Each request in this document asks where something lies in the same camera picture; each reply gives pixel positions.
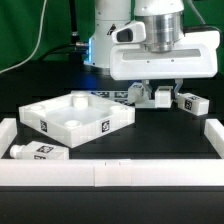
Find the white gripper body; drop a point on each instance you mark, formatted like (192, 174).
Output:
(193, 56)

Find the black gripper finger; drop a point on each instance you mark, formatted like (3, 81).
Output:
(177, 87)
(148, 88)

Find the white square tabletop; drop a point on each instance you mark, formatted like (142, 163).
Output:
(76, 118)

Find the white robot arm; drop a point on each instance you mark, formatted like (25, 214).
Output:
(145, 40)

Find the white fiducial tag sheet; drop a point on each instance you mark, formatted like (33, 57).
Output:
(120, 97)

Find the white U-shaped obstacle fence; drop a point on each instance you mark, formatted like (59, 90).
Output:
(99, 173)

